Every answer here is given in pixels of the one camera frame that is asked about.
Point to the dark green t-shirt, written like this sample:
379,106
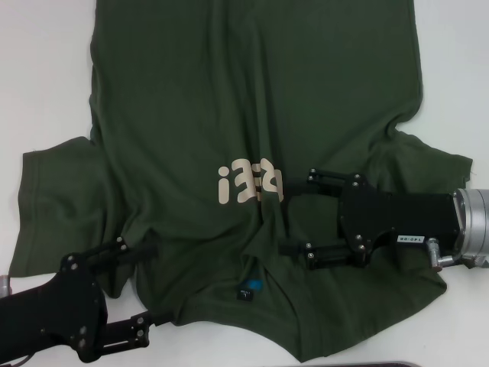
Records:
214,114

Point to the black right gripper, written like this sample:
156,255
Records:
393,216

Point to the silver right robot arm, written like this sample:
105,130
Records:
475,221

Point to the dark flat panel edge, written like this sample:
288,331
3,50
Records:
378,365

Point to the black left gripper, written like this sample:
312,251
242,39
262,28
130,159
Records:
53,309

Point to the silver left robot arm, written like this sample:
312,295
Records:
4,286

